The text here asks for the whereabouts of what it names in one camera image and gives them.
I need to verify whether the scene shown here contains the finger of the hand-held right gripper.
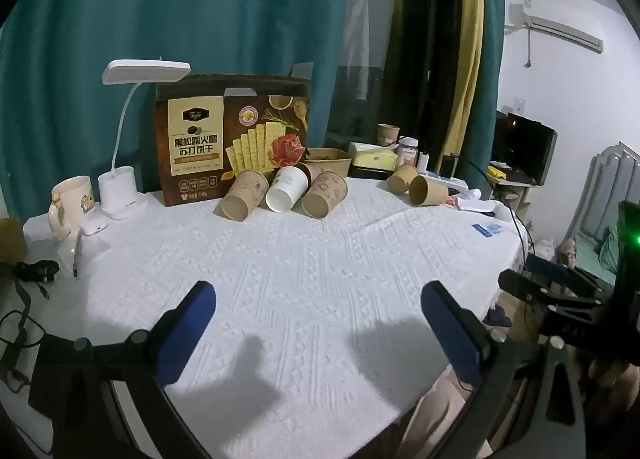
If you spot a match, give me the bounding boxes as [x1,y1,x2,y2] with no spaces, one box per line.
[498,269,598,311]
[525,255,603,292]

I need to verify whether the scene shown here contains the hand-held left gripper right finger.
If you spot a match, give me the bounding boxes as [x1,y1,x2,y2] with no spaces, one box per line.
[421,281,588,459]

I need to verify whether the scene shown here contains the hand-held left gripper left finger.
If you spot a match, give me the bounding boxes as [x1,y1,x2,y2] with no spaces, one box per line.
[27,281,217,459]

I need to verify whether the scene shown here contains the person's right hand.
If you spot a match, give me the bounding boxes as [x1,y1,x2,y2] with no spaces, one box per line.
[575,356,640,402]

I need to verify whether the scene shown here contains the green bedding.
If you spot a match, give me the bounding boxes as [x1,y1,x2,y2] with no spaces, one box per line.
[574,223,627,286]

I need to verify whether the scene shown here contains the small side desk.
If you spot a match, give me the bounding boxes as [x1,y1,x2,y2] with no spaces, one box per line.
[486,170,545,222]

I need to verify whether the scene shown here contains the person's leg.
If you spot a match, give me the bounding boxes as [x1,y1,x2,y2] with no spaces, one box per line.
[400,371,501,459]

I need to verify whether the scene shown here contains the white papers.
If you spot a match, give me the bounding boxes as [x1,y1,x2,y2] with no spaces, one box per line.
[451,188,497,213]

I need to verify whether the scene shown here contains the grey padded headboard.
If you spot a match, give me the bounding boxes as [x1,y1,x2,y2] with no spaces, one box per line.
[574,141,640,260]

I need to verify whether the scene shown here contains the black monitor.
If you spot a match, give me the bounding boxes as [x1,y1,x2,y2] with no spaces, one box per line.
[492,110,559,186]

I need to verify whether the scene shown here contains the white power strip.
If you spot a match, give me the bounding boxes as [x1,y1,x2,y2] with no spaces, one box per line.
[420,171,469,191]

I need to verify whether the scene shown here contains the white textured tablecloth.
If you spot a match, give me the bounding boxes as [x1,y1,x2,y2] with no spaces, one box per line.
[22,174,532,459]

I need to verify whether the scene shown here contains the plain brown paper cup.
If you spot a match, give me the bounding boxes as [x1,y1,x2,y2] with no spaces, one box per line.
[387,163,420,195]
[408,174,450,206]

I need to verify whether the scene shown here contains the brown printed paper cup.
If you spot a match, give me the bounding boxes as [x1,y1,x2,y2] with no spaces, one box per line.
[295,162,324,186]
[301,171,349,220]
[377,123,402,148]
[219,169,271,222]

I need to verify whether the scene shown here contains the white desk lamp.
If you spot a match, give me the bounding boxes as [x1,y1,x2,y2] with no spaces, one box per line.
[97,59,192,222]

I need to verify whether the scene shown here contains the white paper cup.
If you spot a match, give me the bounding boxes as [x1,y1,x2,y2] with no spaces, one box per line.
[264,166,310,214]

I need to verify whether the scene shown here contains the cream cartoon mug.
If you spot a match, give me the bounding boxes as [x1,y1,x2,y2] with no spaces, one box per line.
[48,175,97,242]

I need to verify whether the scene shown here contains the pink label jar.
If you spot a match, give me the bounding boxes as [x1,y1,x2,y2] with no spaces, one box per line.
[397,137,420,168]

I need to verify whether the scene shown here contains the brown cracker box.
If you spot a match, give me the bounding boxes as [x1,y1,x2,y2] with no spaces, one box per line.
[153,74,312,208]

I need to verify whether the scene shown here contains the yellow tissue box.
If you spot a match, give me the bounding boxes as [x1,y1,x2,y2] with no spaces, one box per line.
[348,141,399,180]

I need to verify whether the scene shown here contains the brown cardboard box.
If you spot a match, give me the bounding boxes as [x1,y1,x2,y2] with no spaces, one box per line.
[0,218,29,265]

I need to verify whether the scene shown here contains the narrow teal curtain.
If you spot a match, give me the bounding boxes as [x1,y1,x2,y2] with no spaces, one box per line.
[469,0,507,180]

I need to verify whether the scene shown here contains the kraft paper bowl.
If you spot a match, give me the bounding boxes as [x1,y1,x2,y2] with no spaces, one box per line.
[304,147,353,178]

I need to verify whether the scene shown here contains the yellow curtain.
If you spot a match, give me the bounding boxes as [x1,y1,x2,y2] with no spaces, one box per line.
[440,0,487,174]

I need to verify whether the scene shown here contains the white air conditioner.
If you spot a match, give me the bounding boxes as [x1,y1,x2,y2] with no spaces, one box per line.
[504,1,604,56]

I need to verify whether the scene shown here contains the dark glass window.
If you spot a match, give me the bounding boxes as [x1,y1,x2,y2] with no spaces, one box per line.
[325,0,463,154]

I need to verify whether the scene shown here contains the wide teal curtain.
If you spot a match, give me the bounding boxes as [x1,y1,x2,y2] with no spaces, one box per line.
[0,0,353,222]

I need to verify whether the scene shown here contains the black power cable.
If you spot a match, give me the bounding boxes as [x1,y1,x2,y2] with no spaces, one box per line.
[457,156,532,270]

